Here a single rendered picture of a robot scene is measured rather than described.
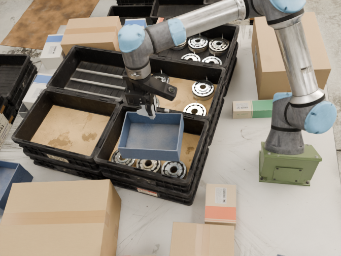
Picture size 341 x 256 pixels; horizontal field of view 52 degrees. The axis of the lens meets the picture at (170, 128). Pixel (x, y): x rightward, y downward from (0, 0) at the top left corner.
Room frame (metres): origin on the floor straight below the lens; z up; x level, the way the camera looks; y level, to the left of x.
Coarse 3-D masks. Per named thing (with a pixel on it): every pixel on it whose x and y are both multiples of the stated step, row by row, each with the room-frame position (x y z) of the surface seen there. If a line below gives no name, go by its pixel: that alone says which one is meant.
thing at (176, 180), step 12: (120, 108) 0.98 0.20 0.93; (204, 120) 0.83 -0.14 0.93; (108, 132) 0.87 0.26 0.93; (204, 132) 0.77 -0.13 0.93; (96, 156) 0.76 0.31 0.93; (120, 168) 0.69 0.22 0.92; (132, 168) 0.67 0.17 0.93; (192, 168) 0.62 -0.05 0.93; (168, 180) 0.60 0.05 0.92; (180, 180) 0.58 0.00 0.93
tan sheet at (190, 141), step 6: (186, 138) 0.83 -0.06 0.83; (192, 138) 0.82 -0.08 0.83; (198, 138) 0.81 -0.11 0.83; (186, 144) 0.79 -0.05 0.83; (192, 144) 0.79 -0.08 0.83; (114, 150) 0.84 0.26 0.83; (186, 150) 0.76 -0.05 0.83; (192, 150) 0.76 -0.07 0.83; (180, 156) 0.74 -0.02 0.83; (186, 156) 0.74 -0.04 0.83; (192, 156) 0.73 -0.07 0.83; (162, 162) 0.73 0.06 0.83; (186, 162) 0.71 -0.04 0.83
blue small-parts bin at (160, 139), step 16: (128, 112) 0.78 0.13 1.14; (128, 128) 0.75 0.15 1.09; (144, 128) 0.74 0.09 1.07; (160, 128) 0.73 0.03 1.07; (176, 128) 0.71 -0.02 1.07; (128, 144) 0.69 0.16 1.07; (144, 144) 0.67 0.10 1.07; (160, 144) 0.66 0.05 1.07; (176, 144) 0.65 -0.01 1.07; (160, 160) 0.60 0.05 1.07; (176, 160) 0.58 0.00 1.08
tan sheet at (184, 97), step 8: (176, 80) 1.17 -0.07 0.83; (184, 80) 1.16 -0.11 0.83; (184, 88) 1.11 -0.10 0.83; (176, 96) 1.07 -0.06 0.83; (184, 96) 1.06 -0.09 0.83; (192, 96) 1.05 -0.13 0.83; (160, 104) 1.04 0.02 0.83; (168, 104) 1.03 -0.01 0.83; (176, 104) 1.02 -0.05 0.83; (184, 104) 1.01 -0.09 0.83; (208, 104) 0.98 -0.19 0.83
